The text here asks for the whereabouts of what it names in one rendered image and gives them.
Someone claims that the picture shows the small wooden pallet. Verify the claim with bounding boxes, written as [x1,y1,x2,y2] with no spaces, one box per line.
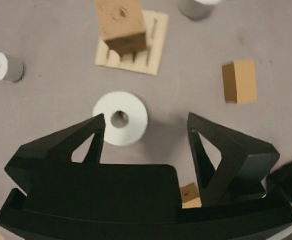
[94,8,167,74]

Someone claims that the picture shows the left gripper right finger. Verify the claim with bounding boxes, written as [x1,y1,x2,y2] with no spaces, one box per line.
[187,112,280,207]

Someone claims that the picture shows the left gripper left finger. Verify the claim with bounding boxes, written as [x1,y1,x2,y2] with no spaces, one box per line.
[13,113,106,163]

